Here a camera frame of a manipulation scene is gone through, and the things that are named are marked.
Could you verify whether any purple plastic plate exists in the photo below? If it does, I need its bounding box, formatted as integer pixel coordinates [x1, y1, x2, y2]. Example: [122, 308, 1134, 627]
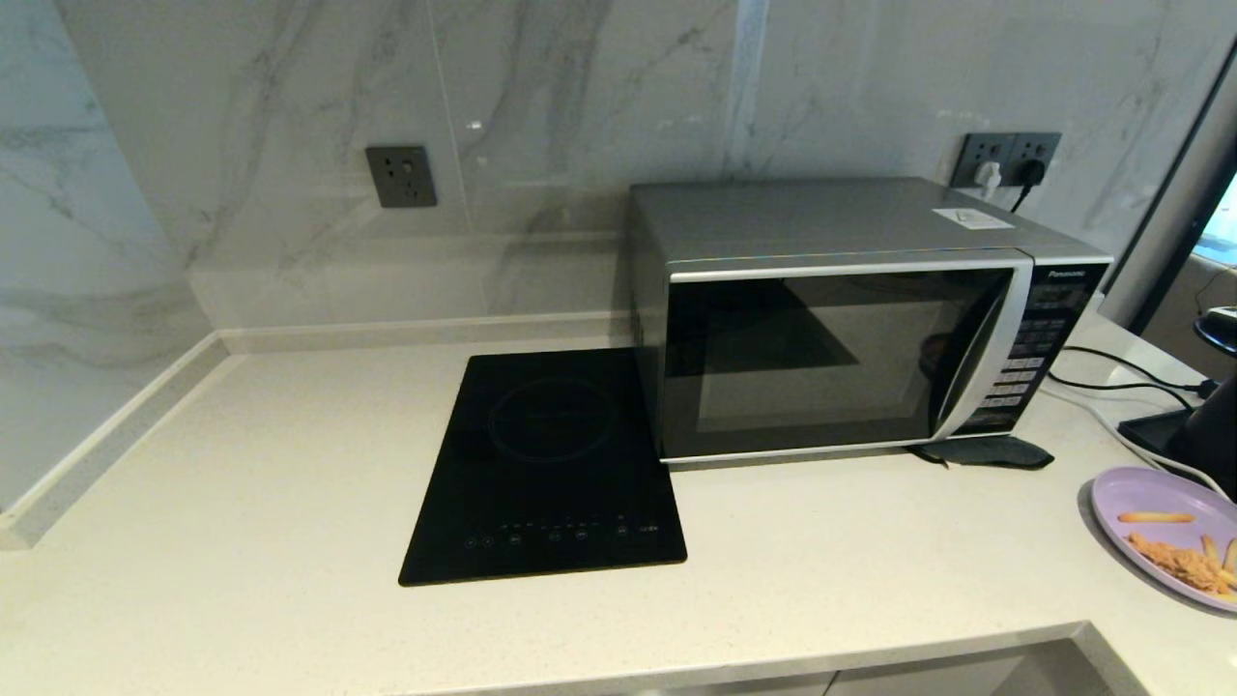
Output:
[1091, 467, 1237, 614]

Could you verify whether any silver microwave oven body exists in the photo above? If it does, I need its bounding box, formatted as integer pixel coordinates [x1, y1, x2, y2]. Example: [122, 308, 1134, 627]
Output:
[628, 177, 1114, 465]

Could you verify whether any black induction cooktop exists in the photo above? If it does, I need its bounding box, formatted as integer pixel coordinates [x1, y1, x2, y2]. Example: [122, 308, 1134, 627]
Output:
[398, 346, 688, 588]

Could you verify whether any white sticker label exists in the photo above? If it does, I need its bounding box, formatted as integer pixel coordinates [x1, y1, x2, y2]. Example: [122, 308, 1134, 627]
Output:
[933, 207, 1016, 231]

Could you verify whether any dark cloth pad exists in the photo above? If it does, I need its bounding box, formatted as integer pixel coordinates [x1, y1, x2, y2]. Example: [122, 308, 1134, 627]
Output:
[908, 437, 1055, 472]

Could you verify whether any black power plug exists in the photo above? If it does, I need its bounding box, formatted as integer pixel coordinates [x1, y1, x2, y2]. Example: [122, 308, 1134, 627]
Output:
[1010, 158, 1049, 214]

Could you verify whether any black appliance base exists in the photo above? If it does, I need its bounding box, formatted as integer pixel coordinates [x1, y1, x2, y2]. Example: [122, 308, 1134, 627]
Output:
[1118, 372, 1237, 502]

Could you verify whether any fried chicken piece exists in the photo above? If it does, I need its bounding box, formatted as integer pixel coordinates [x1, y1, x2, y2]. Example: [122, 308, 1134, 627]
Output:
[1127, 533, 1221, 593]

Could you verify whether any black round stool seat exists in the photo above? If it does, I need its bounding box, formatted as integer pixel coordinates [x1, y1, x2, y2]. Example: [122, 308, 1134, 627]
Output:
[1195, 305, 1237, 355]

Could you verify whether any grey single wall socket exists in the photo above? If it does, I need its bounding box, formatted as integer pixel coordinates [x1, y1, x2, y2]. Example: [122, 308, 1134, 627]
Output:
[365, 145, 438, 209]

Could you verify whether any grey double wall socket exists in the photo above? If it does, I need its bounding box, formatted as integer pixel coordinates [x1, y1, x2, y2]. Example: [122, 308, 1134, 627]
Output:
[951, 131, 1062, 189]

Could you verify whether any thin black power cable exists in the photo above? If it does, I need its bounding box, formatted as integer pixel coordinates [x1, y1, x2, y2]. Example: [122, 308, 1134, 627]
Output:
[1049, 345, 1221, 409]

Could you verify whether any white power cable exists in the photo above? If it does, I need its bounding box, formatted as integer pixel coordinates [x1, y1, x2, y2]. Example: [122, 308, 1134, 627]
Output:
[1063, 387, 1237, 504]

